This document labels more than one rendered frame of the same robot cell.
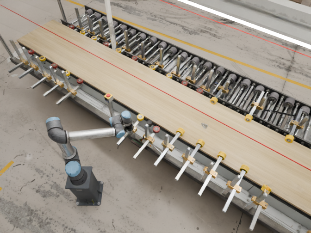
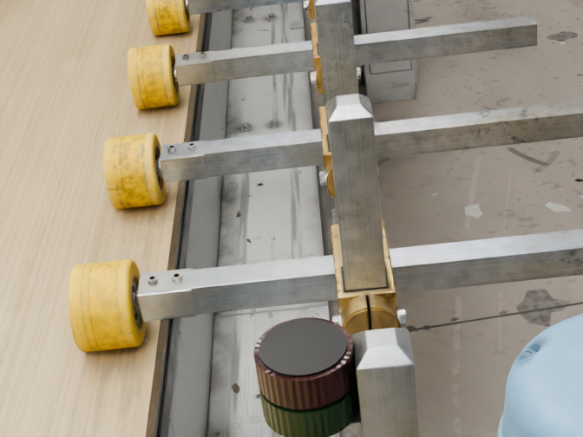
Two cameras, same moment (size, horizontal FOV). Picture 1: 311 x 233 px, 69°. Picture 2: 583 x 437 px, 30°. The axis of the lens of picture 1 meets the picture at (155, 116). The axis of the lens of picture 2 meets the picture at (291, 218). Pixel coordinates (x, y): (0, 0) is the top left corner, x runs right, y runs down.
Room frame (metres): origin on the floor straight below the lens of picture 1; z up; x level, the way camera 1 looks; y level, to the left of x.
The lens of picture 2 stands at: (1.58, 0.51, 1.51)
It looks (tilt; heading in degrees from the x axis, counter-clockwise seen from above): 32 degrees down; 240
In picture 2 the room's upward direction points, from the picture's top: 7 degrees counter-clockwise
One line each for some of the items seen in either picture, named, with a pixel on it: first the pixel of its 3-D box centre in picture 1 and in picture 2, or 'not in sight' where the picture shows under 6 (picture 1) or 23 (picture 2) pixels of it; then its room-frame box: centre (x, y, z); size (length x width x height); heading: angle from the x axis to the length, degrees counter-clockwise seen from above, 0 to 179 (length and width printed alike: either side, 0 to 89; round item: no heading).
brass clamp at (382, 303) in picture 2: (167, 145); (364, 285); (1.13, -0.14, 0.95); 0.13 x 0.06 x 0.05; 57
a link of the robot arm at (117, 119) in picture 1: (115, 121); not in sight; (1.26, 0.40, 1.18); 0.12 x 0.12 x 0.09; 25
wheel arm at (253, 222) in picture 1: (258, 211); not in sight; (0.51, -0.95, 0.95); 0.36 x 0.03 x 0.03; 147
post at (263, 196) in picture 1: (255, 202); not in sight; (0.60, -0.96, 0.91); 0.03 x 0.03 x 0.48; 57
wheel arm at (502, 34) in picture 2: (211, 174); (341, 50); (0.84, -0.57, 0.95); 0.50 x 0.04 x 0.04; 147
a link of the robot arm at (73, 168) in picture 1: (74, 169); not in sight; (0.89, 0.83, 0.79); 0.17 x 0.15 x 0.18; 25
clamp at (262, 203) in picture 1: (258, 202); not in sight; (0.59, -0.98, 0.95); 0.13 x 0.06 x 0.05; 57
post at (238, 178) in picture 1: (231, 185); not in sight; (0.73, -0.75, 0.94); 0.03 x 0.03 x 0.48; 57
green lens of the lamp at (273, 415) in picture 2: not in sight; (309, 393); (1.32, 0.06, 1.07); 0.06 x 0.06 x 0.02
